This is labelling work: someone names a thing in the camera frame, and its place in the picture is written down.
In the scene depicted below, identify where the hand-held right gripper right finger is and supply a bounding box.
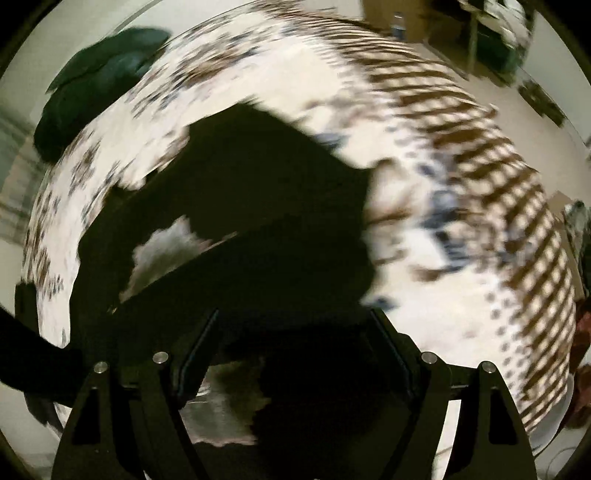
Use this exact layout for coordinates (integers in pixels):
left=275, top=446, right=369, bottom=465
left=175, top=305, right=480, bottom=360
left=368, top=307, right=539, bottom=480

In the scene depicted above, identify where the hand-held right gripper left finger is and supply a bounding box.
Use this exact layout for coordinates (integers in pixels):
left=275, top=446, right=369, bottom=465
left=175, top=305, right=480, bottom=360
left=54, top=308, right=221, bottom=480

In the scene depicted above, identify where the black small garment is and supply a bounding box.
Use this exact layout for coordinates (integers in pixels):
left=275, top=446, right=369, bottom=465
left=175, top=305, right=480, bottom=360
left=76, top=104, right=416, bottom=480

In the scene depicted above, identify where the dark green cloth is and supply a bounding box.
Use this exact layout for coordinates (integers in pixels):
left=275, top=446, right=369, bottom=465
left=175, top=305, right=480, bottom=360
left=33, top=27, right=172, bottom=163

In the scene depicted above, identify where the floral printed bedspread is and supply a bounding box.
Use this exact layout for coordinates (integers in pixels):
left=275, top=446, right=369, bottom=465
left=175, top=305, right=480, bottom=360
left=23, top=0, right=579, bottom=462

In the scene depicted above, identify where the cardboard box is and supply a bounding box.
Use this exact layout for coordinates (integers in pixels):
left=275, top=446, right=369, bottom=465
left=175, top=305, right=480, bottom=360
left=364, top=0, right=463, bottom=43

